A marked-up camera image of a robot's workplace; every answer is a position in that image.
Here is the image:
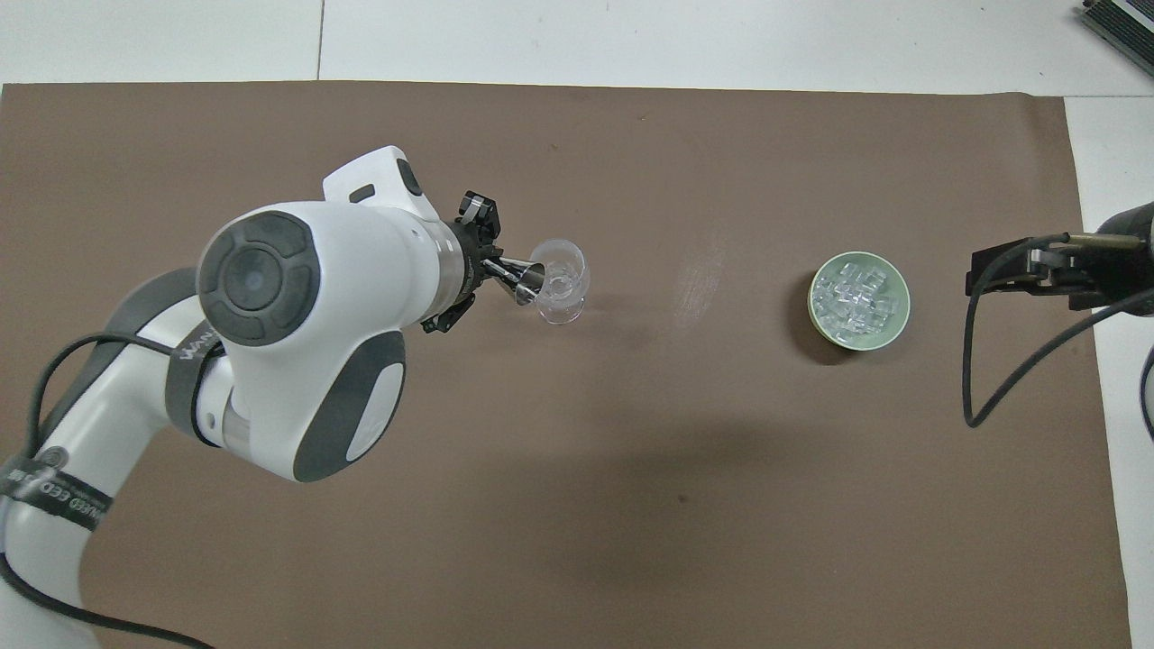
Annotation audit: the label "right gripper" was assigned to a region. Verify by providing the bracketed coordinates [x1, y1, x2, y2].
[1066, 204, 1154, 317]

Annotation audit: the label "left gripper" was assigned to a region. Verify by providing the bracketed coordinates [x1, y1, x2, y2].
[421, 190, 517, 335]

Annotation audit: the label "silver metal jigger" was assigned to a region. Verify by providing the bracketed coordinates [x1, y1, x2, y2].
[491, 257, 547, 309]

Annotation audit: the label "clear wine glass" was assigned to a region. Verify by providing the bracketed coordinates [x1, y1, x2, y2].
[530, 238, 592, 325]

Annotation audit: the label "clear ice cubes pile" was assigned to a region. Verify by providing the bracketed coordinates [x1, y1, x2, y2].
[814, 259, 902, 336]

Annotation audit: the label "green bowl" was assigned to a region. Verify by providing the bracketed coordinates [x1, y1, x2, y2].
[807, 251, 911, 353]

